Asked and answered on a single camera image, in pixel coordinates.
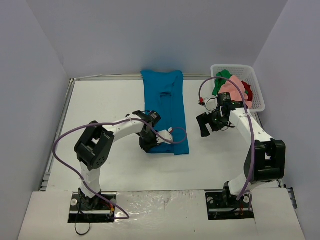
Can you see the blue t shirt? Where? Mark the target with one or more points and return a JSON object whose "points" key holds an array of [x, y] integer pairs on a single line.
{"points": [[163, 93]]}

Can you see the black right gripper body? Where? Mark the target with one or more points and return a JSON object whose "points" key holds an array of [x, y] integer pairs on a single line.
{"points": [[211, 121]]}

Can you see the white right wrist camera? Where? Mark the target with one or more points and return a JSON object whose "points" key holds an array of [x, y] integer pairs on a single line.
{"points": [[203, 101]]}

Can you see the white plastic laundry basket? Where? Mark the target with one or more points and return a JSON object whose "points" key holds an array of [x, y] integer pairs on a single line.
{"points": [[247, 74]]}

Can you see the green t shirt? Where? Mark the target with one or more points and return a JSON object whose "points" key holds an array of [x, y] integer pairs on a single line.
{"points": [[219, 82]]}

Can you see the red t shirt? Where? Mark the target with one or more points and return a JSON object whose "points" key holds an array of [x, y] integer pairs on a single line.
{"points": [[248, 91]]}

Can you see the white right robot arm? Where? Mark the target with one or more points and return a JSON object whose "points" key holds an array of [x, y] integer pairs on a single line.
{"points": [[265, 161]]}

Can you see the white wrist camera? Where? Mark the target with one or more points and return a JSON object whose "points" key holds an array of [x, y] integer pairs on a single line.
{"points": [[164, 136], [203, 101]]}

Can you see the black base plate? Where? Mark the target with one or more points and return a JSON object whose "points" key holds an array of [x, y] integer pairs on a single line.
{"points": [[219, 210], [91, 211]]}

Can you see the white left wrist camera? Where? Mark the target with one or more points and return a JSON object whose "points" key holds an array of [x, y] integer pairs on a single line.
{"points": [[164, 136]]}

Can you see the pink t shirt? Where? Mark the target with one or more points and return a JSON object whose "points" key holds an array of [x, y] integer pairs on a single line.
{"points": [[236, 89]]}

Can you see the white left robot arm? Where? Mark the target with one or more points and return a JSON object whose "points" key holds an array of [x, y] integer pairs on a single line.
{"points": [[94, 146]]}

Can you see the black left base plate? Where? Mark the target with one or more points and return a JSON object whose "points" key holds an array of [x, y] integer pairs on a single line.
{"points": [[91, 211]]}

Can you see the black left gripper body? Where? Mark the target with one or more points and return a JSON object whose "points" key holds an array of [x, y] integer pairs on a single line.
{"points": [[147, 144]]}

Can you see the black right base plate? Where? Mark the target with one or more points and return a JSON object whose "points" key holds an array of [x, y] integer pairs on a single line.
{"points": [[219, 210]]}

